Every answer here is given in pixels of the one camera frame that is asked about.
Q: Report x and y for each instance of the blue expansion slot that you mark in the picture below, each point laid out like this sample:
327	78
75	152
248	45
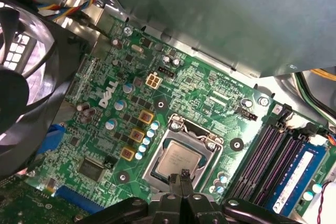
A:
78	199

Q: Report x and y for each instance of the black RAM slot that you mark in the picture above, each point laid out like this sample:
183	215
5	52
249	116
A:
263	176
248	176
280	176

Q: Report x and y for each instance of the metal socket cover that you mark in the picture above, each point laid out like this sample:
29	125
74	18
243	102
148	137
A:
155	161

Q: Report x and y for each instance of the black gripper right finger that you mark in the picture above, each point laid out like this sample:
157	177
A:
202	211

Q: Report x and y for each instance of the CPU socket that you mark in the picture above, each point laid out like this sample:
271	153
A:
167	145

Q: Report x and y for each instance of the grey power supply unit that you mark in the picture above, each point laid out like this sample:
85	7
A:
223	11

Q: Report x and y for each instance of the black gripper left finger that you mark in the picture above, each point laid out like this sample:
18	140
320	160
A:
165	211

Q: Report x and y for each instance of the blue port block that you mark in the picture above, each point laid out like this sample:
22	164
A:
53	140

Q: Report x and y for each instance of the green Dell motherboard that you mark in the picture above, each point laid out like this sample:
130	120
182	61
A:
183	95

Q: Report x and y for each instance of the silver CPU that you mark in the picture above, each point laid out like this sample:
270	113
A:
181	155

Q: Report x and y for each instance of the blue RAM stick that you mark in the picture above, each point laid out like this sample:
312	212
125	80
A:
296	178

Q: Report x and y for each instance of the black case fan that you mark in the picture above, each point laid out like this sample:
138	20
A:
60	58

